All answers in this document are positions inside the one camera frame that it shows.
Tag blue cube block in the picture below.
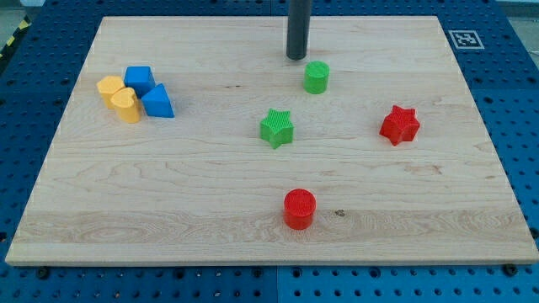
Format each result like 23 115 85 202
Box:
124 66 156 98

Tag yellow black hazard tape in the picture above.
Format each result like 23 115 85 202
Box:
1 15 32 63

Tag yellow heart block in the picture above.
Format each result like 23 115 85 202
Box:
111 88 141 124

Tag green star block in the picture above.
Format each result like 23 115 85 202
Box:
259 109 294 149

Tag green cylinder block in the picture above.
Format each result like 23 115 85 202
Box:
303 61 330 94

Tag blue triangle block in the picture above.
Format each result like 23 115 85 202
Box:
141 83 174 118

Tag red star block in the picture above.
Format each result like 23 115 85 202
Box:
379 105 420 146

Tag white fiducial marker tag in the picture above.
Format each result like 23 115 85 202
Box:
448 29 484 50

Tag yellow hexagon block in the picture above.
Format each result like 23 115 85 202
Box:
96 76 125 109

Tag red cylinder block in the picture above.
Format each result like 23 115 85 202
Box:
283 189 317 230

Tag wooden board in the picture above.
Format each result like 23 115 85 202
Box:
6 16 538 266

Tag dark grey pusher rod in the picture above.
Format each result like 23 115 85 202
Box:
286 0 312 61

